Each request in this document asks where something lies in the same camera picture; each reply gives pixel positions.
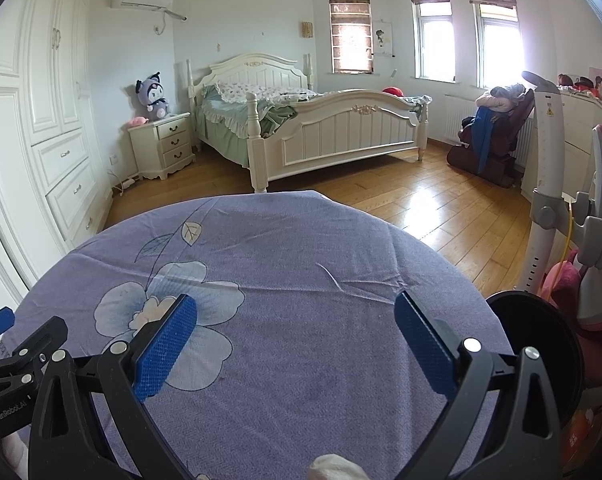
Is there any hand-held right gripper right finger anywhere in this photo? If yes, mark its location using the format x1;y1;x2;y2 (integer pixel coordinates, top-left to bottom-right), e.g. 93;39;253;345
393;290;567;480

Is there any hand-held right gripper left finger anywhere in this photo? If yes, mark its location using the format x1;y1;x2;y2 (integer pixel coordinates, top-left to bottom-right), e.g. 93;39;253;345
28;292;199;480

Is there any black trash bin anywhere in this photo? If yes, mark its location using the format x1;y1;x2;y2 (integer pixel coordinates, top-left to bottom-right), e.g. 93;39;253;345
486;290;587;413

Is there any purple printed tablecloth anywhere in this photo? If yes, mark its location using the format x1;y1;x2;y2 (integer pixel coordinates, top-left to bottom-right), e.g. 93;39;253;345
3;190;517;480

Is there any white cloth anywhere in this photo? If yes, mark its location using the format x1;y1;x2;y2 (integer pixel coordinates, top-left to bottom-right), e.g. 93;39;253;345
307;454;369;480

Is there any red paper bag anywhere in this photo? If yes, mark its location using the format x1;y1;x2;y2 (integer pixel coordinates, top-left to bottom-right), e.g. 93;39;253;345
561;400;602;471

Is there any white nightstand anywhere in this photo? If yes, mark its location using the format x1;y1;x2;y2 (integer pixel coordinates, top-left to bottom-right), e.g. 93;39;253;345
127;111;197;181

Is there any blue garment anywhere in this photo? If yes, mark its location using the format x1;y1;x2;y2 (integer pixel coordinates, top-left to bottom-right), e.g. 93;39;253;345
471;107;497;176

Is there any dark red massage chair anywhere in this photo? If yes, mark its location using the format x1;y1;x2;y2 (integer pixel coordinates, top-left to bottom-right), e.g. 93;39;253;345
446;87;534;188

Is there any white wardrobe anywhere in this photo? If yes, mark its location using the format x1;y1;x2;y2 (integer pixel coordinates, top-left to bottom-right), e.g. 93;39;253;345
0;0;114;301

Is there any green bedspread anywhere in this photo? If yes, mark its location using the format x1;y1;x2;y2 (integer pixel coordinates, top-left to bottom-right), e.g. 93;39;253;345
201;85;302;168

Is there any white wooden bed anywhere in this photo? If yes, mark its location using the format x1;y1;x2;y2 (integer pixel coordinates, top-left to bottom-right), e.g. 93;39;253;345
186;52;429;194

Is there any purple plush toy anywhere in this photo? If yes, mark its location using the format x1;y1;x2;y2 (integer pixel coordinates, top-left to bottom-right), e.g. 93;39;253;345
135;71;173;122

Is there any pile of clothes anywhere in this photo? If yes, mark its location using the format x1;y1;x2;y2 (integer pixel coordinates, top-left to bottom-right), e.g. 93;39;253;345
476;82;527;111

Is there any floral pillow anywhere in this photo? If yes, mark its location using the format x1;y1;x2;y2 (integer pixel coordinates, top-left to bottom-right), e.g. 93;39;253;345
218;82;282;103

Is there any white dresser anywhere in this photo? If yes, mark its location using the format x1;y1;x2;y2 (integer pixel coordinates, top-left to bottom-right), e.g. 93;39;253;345
524;87;602;196

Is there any narrow white-framed window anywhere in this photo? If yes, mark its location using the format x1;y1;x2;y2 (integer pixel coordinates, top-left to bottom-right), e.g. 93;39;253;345
411;0;455;83

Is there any wide white-framed window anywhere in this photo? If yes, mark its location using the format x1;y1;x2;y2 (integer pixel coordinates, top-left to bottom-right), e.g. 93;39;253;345
471;0;524;90

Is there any window with brown blind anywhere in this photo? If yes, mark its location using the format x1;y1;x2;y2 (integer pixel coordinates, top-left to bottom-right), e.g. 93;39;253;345
328;0;374;75

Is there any yellow cable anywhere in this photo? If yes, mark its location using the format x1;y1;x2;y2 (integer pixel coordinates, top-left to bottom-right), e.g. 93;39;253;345
541;200;579;301

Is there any wall scroll picture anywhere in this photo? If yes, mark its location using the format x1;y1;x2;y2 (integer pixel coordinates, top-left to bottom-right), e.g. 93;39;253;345
372;20;394;57

